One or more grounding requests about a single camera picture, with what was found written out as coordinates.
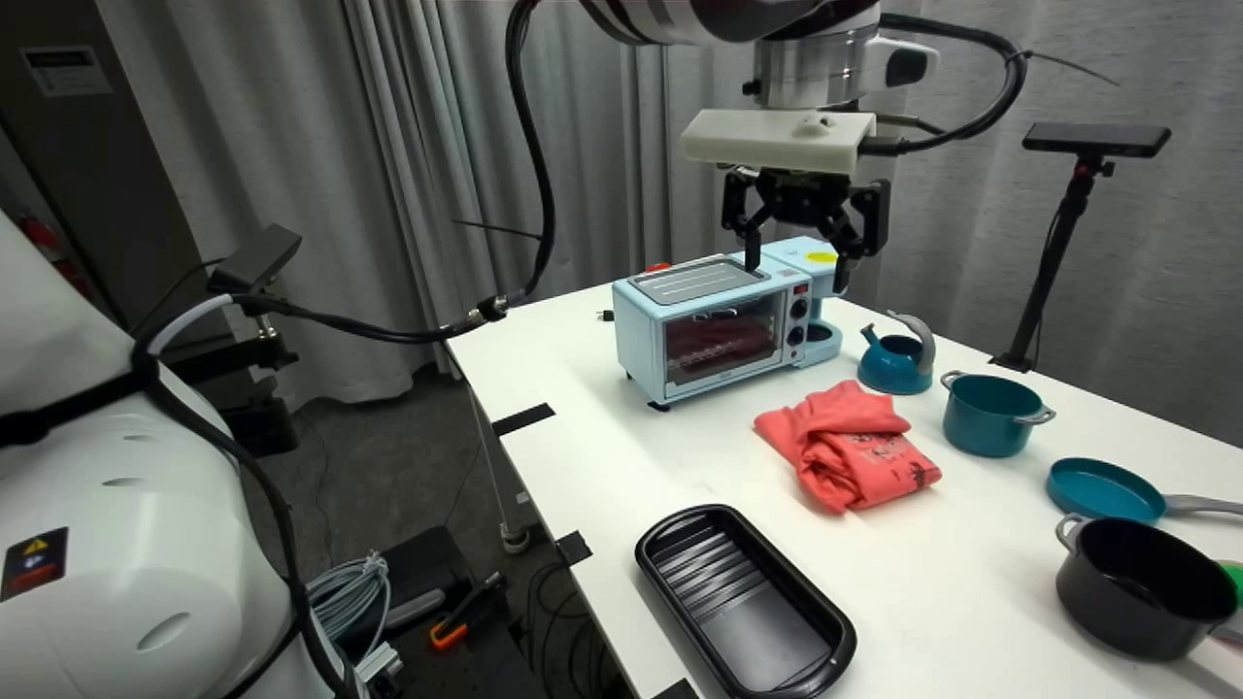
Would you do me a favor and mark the grey coiled cable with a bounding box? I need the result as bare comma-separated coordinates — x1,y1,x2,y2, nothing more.
297,551,398,678

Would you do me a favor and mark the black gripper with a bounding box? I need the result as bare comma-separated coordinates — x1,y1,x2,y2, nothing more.
717,167,896,296

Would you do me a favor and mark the black ridged tray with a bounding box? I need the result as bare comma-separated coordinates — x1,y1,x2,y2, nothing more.
629,500,861,699

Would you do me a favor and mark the grey curtain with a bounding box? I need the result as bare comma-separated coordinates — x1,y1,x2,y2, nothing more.
93,0,1243,449

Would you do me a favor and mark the teal toy kettle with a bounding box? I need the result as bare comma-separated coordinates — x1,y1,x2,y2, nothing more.
855,308,941,400

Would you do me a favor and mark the light blue toaster oven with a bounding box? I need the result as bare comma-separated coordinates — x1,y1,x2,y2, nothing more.
606,233,846,412

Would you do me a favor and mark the long black tape strip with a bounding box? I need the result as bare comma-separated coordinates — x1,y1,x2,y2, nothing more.
489,400,559,439

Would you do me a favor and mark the large orange black clamp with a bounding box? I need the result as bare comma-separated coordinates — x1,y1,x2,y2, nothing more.
423,567,510,655

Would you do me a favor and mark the black stereo camera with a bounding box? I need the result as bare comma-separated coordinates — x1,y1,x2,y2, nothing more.
1019,122,1177,162

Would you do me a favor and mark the black cooking pot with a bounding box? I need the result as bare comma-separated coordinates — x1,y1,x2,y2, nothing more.
1052,511,1243,664

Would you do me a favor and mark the small teal pot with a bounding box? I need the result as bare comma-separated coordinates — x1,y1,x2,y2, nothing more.
936,366,1060,461

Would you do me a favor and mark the dark grey cabinet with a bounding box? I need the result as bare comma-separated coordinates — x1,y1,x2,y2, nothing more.
0,0,173,333

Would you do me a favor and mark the red cloth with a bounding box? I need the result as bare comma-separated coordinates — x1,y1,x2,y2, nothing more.
752,377,949,520

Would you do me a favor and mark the grey table leg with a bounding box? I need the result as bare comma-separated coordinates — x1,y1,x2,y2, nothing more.
464,381,537,558

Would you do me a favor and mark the black tripod stand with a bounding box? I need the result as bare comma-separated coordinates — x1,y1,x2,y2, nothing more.
987,150,1117,377

